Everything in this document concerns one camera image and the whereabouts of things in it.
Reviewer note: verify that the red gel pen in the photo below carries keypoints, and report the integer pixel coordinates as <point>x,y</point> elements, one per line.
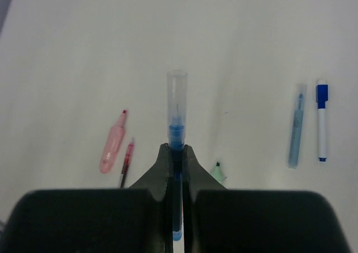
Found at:
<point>126,163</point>

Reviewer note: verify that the green highlighter pen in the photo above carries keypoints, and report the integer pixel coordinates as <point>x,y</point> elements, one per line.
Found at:
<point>218,174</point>

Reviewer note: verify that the pink highlighter pen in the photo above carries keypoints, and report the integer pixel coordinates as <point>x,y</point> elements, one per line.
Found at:
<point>113,143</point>

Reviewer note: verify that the dark blue gel pen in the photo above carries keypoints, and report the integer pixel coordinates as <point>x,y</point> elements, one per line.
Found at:
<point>176,141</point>

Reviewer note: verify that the white marker pen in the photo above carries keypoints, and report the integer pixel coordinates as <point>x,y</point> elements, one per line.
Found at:
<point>321,97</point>

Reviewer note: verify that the light blue pen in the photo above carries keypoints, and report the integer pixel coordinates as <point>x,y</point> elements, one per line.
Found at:
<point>297,125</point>

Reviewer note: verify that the small clear pen cap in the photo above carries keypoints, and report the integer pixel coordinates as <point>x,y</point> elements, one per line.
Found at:
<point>177,97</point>

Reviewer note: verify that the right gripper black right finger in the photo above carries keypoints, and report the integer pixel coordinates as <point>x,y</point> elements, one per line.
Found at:
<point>217,219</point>

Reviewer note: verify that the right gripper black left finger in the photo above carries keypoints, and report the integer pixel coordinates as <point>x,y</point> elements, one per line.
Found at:
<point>135,219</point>

